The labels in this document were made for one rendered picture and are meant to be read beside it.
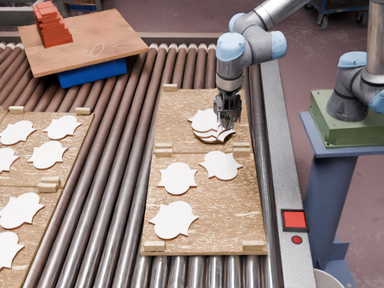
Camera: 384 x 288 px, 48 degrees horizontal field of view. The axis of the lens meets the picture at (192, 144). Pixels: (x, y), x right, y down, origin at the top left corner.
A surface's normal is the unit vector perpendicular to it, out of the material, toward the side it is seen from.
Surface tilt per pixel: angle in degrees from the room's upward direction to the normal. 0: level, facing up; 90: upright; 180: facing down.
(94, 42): 0
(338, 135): 90
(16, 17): 90
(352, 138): 90
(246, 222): 0
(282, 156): 0
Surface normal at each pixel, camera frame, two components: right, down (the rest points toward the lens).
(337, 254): 0.04, 0.63
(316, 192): -0.73, 0.45
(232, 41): -0.04, -0.64
